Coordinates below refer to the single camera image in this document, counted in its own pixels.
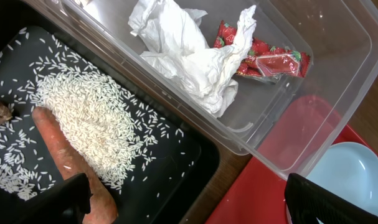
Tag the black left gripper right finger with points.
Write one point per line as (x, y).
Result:
(309, 203)

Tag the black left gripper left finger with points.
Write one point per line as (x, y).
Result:
(66, 202)

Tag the orange carrot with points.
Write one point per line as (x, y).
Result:
(69, 162)

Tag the light blue bowl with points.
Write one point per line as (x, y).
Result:
(350, 171)

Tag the white rice pile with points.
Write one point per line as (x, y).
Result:
(103, 121)

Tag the red snack wrapper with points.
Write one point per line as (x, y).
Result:
(267, 63)

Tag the white napkin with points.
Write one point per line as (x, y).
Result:
(178, 50)

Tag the red serving tray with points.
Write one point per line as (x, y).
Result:
(257, 195)

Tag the black plastic tray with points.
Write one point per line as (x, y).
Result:
(160, 191)

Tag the clear plastic bin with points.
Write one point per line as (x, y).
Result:
(341, 38)

